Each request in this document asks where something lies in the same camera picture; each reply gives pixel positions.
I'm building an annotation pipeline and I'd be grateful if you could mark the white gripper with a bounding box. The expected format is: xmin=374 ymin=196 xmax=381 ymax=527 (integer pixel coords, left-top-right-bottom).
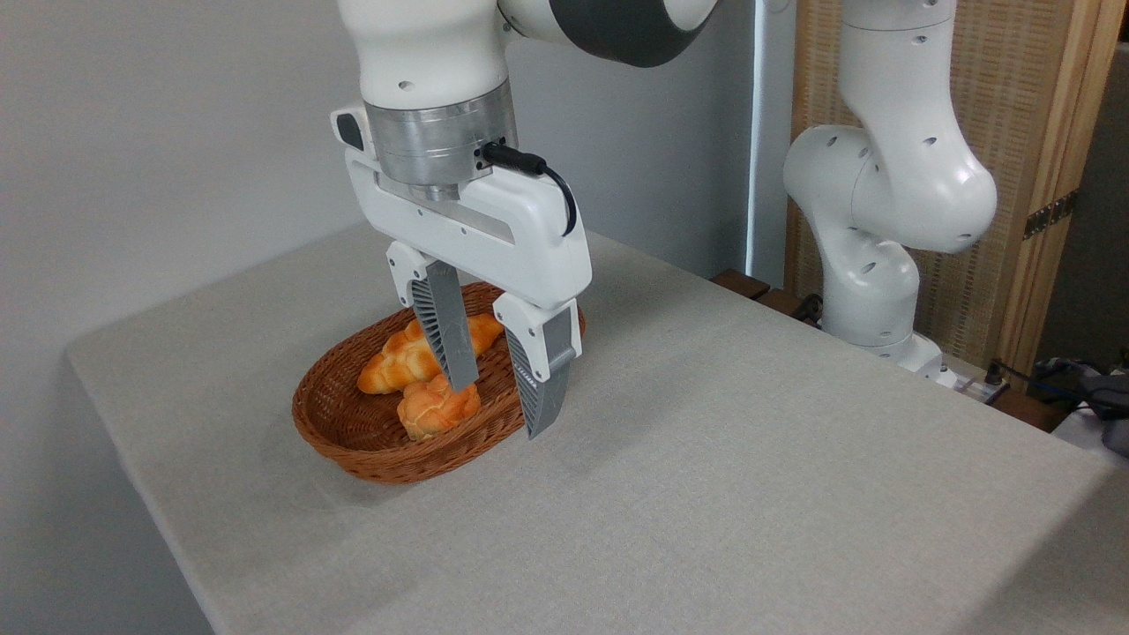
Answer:
xmin=331 ymin=103 xmax=594 ymax=441

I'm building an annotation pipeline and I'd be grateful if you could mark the round braided bread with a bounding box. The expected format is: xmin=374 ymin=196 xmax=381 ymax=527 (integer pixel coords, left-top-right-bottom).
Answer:
xmin=397 ymin=373 xmax=482 ymax=443

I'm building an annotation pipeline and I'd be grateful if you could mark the long twisted bread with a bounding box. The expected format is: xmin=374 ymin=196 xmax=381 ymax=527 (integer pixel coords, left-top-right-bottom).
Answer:
xmin=357 ymin=313 xmax=505 ymax=395

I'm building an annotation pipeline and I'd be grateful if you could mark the brown wicker basket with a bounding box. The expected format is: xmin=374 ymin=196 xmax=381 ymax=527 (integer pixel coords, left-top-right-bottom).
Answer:
xmin=292 ymin=280 xmax=587 ymax=485

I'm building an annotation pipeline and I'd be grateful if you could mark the white power strip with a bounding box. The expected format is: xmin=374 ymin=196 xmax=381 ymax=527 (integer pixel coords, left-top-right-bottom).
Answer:
xmin=954 ymin=370 xmax=1012 ymax=407

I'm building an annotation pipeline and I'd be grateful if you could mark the metal screen hinge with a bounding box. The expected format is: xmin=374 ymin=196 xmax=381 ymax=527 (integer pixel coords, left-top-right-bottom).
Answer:
xmin=1023 ymin=190 xmax=1079 ymax=241

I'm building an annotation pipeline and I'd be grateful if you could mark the wooden folding screen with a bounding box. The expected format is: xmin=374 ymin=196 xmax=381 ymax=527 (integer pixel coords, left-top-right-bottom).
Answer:
xmin=784 ymin=0 xmax=1129 ymax=380

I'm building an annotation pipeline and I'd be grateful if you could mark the dark grey bag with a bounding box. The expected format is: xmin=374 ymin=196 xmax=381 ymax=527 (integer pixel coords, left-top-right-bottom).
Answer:
xmin=1078 ymin=369 xmax=1129 ymax=458

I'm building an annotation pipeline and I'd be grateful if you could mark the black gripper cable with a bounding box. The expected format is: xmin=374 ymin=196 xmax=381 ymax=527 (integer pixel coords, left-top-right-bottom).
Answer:
xmin=479 ymin=141 xmax=579 ymax=239

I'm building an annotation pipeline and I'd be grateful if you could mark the white vertical window frame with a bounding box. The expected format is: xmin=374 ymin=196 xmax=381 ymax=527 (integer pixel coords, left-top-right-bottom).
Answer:
xmin=746 ymin=0 xmax=796 ymax=285

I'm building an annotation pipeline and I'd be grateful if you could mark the black power cable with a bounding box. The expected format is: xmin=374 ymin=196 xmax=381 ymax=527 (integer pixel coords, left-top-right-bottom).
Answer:
xmin=986 ymin=357 xmax=1099 ymax=402

